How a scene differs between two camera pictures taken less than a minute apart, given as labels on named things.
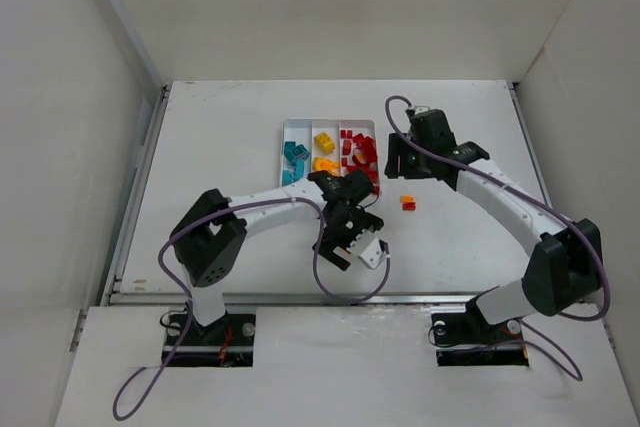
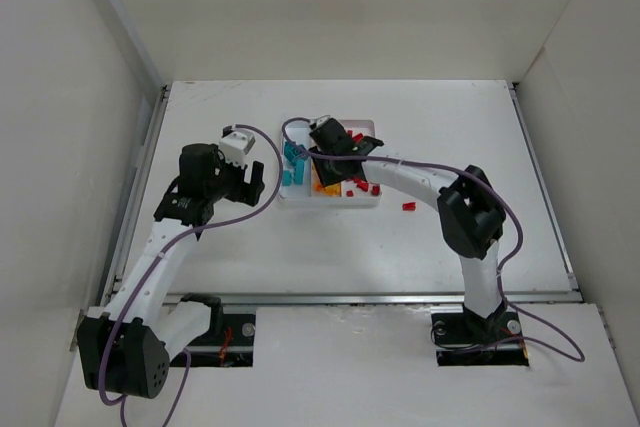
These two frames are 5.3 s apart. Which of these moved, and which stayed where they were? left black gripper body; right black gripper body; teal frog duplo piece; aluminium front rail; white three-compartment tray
Moved: right black gripper body; left black gripper body
Stayed: aluminium front rail; white three-compartment tray; teal frog duplo piece
